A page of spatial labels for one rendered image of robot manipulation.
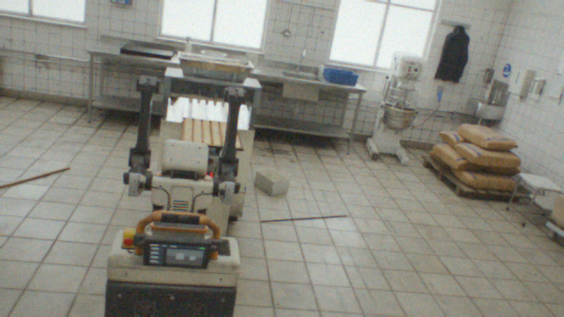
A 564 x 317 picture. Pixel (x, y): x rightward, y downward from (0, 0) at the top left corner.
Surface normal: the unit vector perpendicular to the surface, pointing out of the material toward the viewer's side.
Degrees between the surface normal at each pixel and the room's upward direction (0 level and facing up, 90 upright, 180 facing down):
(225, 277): 90
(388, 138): 90
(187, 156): 48
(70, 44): 90
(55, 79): 90
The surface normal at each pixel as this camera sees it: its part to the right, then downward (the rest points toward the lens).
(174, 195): 0.17, 0.22
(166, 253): 0.07, 0.71
